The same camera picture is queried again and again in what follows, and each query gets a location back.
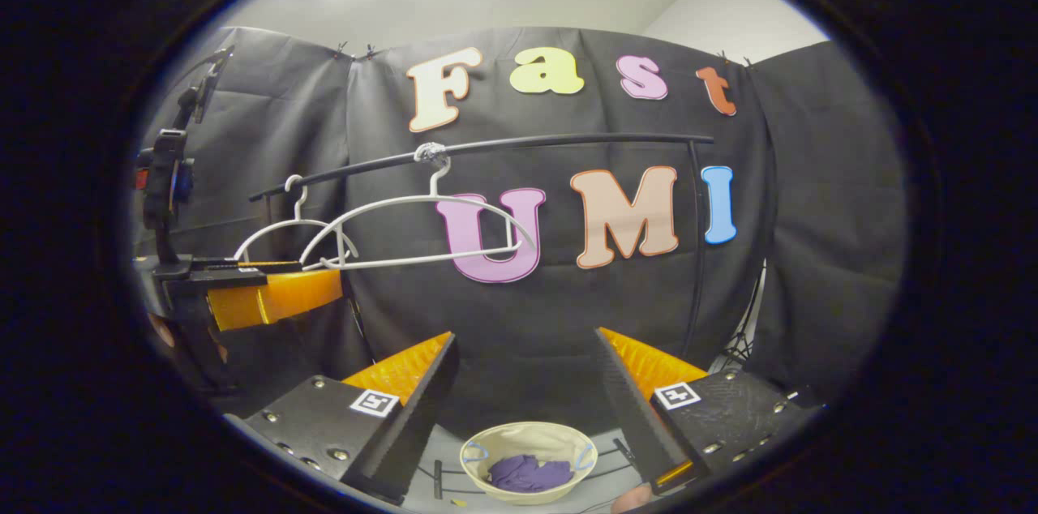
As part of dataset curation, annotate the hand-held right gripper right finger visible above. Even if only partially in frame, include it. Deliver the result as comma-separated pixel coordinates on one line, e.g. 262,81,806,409
590,326,824,496

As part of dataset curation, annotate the purple shirt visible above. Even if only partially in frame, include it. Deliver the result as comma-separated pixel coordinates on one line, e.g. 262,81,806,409
488,454,575,494

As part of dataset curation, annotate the black backdrop stand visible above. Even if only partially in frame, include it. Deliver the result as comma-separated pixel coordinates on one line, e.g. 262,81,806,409
718,259,771,373

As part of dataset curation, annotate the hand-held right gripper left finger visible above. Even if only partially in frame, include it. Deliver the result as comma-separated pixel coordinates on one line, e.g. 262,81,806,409
223,332,461,508

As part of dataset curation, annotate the black clothes rack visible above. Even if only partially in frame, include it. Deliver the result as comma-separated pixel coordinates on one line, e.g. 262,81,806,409
247,131,716,499

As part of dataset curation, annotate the beige laundry hamper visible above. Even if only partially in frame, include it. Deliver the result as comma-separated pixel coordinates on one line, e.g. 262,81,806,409
459,421,599,507

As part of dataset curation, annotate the black backdrop cloth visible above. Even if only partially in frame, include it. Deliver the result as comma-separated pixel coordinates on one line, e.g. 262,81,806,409
134,26,907,438

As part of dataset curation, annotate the white clothes hanger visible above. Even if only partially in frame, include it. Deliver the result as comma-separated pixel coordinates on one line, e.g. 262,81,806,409
298,143,538,272
234,173,360,270

